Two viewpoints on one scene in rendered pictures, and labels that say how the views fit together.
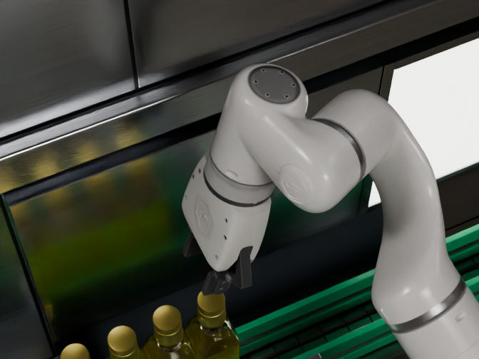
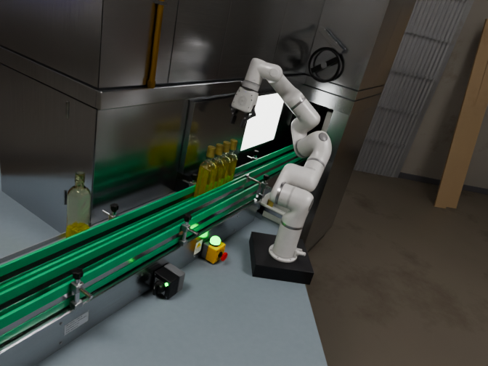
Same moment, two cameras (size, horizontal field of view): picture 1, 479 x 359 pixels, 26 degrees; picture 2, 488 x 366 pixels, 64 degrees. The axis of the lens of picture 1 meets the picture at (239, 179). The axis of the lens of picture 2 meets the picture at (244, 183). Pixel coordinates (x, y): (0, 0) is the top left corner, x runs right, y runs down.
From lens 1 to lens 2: 1.40 m
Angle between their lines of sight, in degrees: 41
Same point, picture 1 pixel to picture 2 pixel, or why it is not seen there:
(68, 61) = (210, 62)
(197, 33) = (228, 67)
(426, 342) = (303, 105)
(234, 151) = (255, 73)
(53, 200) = (201, 105)
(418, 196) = (288, 86)
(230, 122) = (254, 66)
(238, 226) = (255, 96)
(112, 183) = (210, 106)
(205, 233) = (243, 104)
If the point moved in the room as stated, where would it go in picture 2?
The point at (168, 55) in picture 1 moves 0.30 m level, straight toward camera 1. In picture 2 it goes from (223, 71) to (264, 91)
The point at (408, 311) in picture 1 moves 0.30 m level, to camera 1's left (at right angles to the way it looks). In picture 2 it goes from (299, 98) to (242, 94)
